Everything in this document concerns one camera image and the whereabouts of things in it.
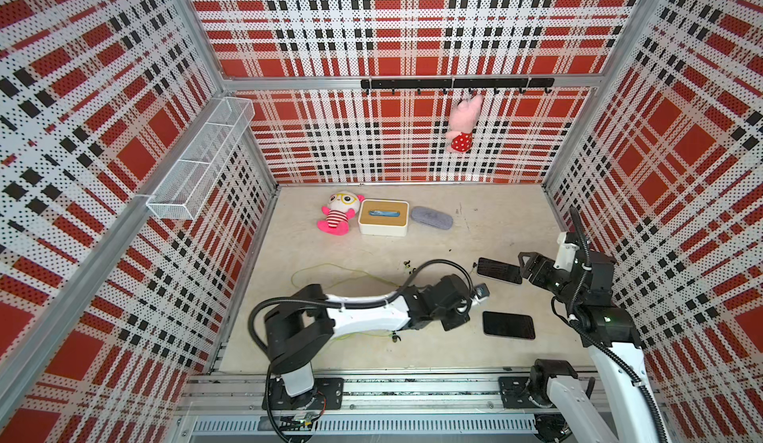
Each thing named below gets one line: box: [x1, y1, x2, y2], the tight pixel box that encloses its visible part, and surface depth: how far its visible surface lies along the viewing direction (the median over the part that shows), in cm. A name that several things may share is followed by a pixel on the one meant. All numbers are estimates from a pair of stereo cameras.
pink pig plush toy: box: [446, 94, 485, 152], surface depth 96 cm
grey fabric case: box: [410, 205, 454, 231], surface depth 110 cm
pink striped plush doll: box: [316, 190, 366, 237], surface depth 107 cm
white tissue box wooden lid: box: [357, 199, 410, 228], surface depth 109 cm
